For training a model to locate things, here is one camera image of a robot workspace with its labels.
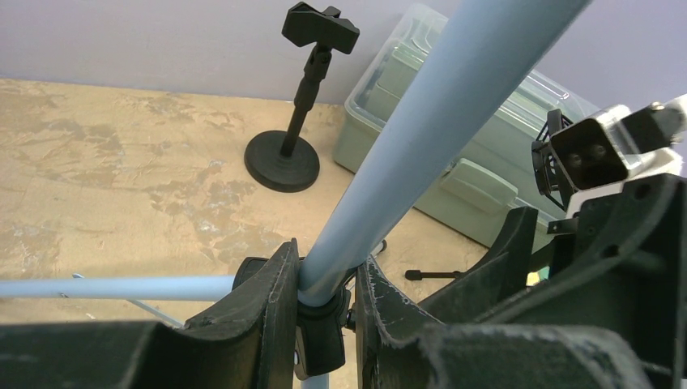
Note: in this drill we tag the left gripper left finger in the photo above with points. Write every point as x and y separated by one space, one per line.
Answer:
245 340

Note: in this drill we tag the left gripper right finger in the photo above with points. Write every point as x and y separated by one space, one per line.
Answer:
400 345

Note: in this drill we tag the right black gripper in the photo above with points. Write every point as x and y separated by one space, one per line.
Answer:
634 277

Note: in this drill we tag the black round-base mic stand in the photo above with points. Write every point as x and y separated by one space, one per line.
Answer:
281 160

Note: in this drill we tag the blue music stand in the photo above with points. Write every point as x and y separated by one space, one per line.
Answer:
486 49

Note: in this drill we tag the black tripod shock-mount stand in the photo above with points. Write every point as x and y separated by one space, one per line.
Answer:
549 179

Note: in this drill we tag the green translucent storage case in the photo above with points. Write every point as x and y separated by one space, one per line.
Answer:
493 174

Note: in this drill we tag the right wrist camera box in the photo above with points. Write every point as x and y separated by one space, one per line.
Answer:
604 151

